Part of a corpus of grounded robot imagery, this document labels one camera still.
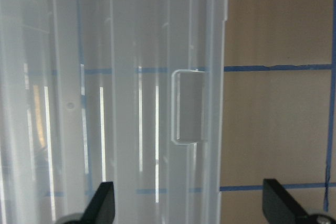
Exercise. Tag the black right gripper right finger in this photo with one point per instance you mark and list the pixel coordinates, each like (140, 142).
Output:
(280, 207)

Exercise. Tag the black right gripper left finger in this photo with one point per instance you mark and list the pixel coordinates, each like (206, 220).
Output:
(101, 208)

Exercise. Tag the clear plastic box lid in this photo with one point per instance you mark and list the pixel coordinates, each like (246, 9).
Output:
(122, 91)

